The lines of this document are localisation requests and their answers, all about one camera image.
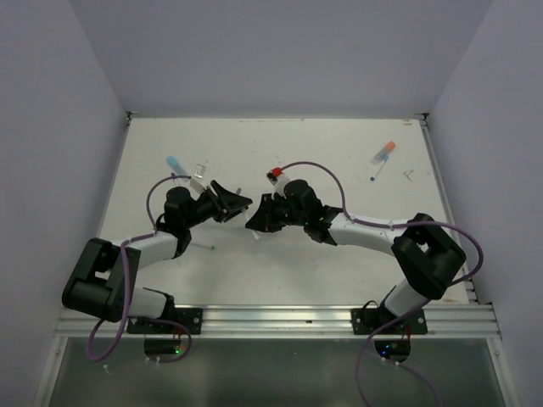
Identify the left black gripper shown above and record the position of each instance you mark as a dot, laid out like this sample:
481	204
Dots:
228	203

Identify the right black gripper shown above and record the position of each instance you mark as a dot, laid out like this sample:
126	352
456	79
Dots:
264	218

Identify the blue pen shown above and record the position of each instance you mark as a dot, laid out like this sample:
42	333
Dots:
379	168

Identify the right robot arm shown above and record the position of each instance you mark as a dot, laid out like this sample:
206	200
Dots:
428	257

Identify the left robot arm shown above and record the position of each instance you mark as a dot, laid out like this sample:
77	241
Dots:
102	283

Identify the teal pen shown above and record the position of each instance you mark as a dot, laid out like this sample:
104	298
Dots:
205	246

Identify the light blue highlighter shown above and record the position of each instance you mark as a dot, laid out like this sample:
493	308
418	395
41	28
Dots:
175	166

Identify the orange highlighter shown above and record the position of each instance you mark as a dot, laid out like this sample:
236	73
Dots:
383	153

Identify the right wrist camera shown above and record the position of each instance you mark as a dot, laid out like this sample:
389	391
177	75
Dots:
278	180

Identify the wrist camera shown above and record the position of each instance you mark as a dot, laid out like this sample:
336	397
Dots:
278	180
197	180

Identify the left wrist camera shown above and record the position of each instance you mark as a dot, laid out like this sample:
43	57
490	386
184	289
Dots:
197	180

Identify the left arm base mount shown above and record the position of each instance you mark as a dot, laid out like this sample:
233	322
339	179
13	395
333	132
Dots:
168	338

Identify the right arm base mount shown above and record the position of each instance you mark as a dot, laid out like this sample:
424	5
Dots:
394	342

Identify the aluminium rail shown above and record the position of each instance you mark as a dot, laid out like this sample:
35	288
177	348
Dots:
464	321

